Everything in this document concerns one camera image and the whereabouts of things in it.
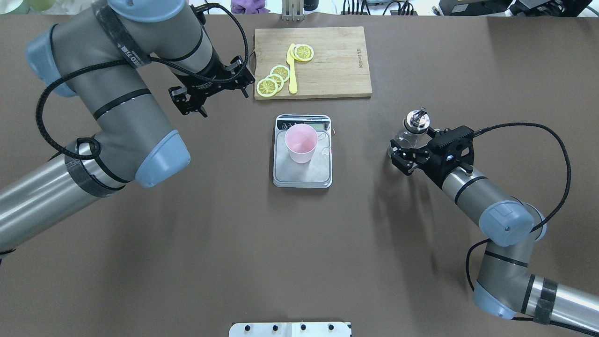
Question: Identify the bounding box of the lemon slice near handle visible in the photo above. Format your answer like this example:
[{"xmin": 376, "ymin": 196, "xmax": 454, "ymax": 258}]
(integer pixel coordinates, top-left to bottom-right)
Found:
[{"xmin": 255, "ymin": 77, "xmax": 279, "ymax": 98}]

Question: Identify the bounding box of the black thermos bottle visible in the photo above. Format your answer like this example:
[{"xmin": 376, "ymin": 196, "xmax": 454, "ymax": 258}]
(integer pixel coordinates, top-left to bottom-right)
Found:
[{"xmin": 303, "ymin": 0, "xmax": 319, "ymax": 11}]

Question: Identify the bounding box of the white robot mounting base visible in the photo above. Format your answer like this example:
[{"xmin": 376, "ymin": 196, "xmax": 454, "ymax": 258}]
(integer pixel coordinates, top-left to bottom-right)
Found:
[{"xmin": 228, "ymin": 322, "xmax": 353, "ymax": 337}]

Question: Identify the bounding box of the middle lemon slice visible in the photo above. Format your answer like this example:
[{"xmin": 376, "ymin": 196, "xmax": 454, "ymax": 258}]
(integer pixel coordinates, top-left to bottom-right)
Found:
[{"xmin": 266, "ymin": 74, "xmax": 285, "ymax": 92}]

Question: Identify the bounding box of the yellow plastic knife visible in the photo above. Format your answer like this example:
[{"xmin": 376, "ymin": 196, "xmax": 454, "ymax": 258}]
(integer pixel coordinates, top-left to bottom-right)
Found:
[{"xmin": 286, "ymin": 48, "xmax": 298, "ymax": 95}]

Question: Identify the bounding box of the hidden lemon slice of pair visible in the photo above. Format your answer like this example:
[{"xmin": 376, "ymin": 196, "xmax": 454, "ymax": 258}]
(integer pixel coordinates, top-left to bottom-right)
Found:
[{"xmin": 288, "ymin": 44, "xmax": 300, "ymax": 60}]

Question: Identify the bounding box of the pink plastic cup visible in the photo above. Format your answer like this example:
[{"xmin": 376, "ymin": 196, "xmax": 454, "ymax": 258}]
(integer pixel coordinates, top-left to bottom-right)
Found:
[{"xmin": 285, "ymin": 124, "xmax": 318, "ymax": 164}]

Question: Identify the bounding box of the upper lemon slice of three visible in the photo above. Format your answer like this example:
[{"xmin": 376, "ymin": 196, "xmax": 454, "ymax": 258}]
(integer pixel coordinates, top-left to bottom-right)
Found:
[{"xmin": 270, "ymin": 65, "xmax": 290, "ymax": 82}]

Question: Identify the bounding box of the aluminium frame post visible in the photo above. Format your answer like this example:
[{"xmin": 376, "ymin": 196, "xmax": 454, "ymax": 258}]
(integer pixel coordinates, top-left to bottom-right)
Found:
[{"xmin": 282, "ymin": 0, "xmax": 305, "ymax": 22}]

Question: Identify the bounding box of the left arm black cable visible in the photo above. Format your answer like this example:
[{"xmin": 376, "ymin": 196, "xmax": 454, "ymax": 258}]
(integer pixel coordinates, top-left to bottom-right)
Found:
[{"xmin": 36, "ymin": 2, "xmax": 250, "ymax": 160}]

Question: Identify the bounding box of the silver digital kitchen scale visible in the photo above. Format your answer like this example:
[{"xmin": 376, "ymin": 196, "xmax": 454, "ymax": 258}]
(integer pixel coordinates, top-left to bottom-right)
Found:
[{"xmin": 272, "ymin": 114, "xmax": 332, "ymax": 188}]

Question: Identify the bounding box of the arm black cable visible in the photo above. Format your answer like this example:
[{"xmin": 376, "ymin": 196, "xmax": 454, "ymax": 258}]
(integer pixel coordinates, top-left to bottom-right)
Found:
[
  {"xmin": 465, "ymin": 123, "xmax": 599, "ymax": 328},
  {"xmin": 36, "ymin": 2, "xmax": 250, "ymax": 160}
]

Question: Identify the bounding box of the clear glass sauce bottle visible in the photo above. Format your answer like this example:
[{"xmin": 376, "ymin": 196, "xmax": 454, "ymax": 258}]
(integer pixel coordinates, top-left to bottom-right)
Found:
[{"xmin": 387, "ymin": 107, "xmax": 430, "ymax": 158}]

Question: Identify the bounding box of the wooden cutting board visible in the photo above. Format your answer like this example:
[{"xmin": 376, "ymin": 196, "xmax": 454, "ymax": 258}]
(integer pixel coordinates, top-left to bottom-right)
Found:
[{"xmin": 254, "ymin": 26, "xmax": 373, "ymax": 100}]

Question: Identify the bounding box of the purple cloth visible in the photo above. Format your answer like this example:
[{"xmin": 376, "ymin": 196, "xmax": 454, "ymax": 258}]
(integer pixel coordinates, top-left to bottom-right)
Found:
[{"xmin": 230, "ymin": 0, "xmax": 270, "ymax": 15}]

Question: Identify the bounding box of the front lemon slice of pair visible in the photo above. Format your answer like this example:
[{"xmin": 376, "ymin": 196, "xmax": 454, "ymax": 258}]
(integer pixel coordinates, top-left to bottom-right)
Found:
[{"xmin": 292, "ymin": 44, "xmax": 315, "ymax": 62}]

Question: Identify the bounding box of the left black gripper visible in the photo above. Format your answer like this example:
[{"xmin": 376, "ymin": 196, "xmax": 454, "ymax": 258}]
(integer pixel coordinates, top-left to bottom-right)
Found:
[{"xmin": 168, "ymin": 44, "xmax": 255, "ymax": 117}]

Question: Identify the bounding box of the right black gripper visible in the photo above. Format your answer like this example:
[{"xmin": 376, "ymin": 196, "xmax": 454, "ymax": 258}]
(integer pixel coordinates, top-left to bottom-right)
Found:
[{"xmin": 388, "ymin": 130, "xmax": 461, "ymax": 188}]

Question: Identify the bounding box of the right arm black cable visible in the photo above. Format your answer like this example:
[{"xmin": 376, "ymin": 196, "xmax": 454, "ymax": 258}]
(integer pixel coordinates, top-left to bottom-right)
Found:
[{"xmin": 465, "ymin": 123, "xmax": 599, "ymax": 328}]

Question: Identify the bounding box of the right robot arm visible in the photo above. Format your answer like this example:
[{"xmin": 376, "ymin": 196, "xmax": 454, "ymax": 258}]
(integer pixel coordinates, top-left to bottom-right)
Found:
[{"xmin": 389, "ymin": 126, "xmax": 598, "ymax": 337}]

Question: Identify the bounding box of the black power strip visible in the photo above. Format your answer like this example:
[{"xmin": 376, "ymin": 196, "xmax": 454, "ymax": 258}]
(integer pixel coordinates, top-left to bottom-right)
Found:
[{"xmin": 339, "ymin": 0, "xmax": 418, "ymax": 16}]

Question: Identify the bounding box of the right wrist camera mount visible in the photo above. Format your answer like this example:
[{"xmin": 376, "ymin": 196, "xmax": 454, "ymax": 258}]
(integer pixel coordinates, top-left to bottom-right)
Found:
[{"xmin": 427, "ymin": 126, "xmax": 475, "ymax": 176}]

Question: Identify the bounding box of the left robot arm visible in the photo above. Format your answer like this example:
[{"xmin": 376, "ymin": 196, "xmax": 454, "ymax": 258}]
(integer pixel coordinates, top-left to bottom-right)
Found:
[{"xmin": 1, "ymin": 0, "xmax": 255, "ymax": 258}]

